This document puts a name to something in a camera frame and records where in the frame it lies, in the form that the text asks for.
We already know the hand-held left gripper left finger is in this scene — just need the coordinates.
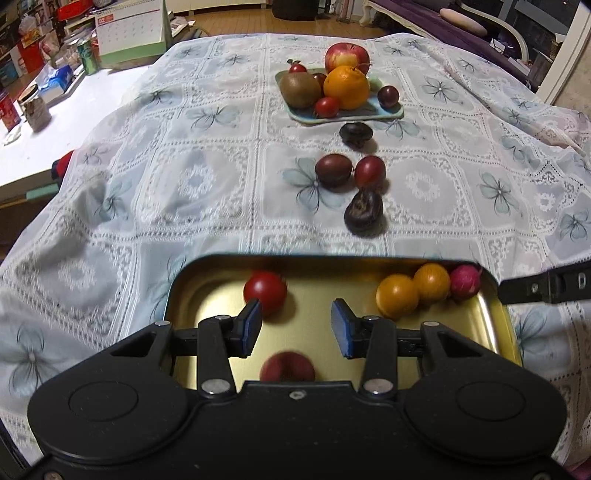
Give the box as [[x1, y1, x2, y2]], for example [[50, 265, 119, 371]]
[[110, 298, 264, 398]]

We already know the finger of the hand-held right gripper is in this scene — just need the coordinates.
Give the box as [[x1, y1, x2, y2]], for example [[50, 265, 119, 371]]
[[499, 266, 591, 305]]

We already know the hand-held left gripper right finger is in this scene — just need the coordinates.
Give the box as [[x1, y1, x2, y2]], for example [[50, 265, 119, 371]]
[[331, 298, 499, 396]]

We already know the pink red cherry tomato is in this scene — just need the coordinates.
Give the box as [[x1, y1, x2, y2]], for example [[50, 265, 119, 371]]
[[260, 351, 317, 383]]

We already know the golden metal tray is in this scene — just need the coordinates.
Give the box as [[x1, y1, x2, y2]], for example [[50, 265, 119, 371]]
[[164, 254, 525, 393]]

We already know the yellow cherry tomato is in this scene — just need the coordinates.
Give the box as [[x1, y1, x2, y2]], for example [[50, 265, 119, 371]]
[[377, 274, 420, 320], [413, 263, 451, 305]]

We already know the magenta cherry tomato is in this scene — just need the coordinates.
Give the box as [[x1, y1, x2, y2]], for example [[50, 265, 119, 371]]
[[449, 263, 484, 302]]

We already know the large dark purple tomato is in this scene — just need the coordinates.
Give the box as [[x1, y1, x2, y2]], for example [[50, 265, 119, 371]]
[[344, 189, 384, 236]]

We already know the white lace floral tablecloth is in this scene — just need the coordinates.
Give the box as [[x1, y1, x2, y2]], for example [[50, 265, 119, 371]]
[[0, 32, 591, 480]]

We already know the dark brown cherry tomato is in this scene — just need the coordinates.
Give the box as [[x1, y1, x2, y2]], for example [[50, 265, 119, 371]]
[[315, 154, 354, 188]]

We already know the purple red cherry tomato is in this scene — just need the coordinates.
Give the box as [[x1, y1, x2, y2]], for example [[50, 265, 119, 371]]
[[354, 155, 387, 190]]

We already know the black cherry tomato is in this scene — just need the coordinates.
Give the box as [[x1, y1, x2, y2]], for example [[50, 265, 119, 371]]
[[339, 122, 374, 148]]

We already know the light green plate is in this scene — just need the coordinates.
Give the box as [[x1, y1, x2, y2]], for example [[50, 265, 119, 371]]
[[276, 68, 404, 125]]

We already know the brown kiwi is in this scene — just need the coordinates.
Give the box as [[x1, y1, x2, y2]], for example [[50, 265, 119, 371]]
[[280, 71, 322, 110]]

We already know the orange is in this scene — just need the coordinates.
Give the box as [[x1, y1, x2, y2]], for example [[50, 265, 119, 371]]
[[323, 65, 371, 110]]

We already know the red and blue cloth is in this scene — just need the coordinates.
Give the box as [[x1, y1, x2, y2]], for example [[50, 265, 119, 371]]
[[51, 150, 75, 179]]

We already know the pink pillow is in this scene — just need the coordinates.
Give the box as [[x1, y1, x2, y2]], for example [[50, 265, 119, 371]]
[[438, 8, 488, 37]]

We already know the red apple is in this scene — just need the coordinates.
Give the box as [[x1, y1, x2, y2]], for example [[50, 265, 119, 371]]
[[324, 42, 371, 77]]

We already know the glass jar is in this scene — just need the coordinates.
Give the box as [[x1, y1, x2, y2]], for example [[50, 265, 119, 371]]
[[17, 84, 52, 133]]

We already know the blue tissue pack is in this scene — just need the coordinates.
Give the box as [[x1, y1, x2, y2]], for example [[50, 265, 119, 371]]
[[36, 65, 76, 100]]

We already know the green drink can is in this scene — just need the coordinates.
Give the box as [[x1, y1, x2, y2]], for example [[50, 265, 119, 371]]
[[76, 39, 100, 76]]

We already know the white desk calendar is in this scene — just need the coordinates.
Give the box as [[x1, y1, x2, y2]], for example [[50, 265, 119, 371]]
[[95, 0, 173, 70]]

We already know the black ottoman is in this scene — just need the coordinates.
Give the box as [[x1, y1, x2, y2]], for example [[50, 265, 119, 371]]
[[272, 0, 319, 20]]

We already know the red can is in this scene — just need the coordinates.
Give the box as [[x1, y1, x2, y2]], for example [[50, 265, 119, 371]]
[[0, 90, 22, 133]]

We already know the white door frame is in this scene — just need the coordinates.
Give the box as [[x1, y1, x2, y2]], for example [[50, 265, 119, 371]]
[[536, 0, 591, 105]]

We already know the purple sofa with white frame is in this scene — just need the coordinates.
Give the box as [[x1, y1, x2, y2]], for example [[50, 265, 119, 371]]
[[362, 0, 546, 88]]

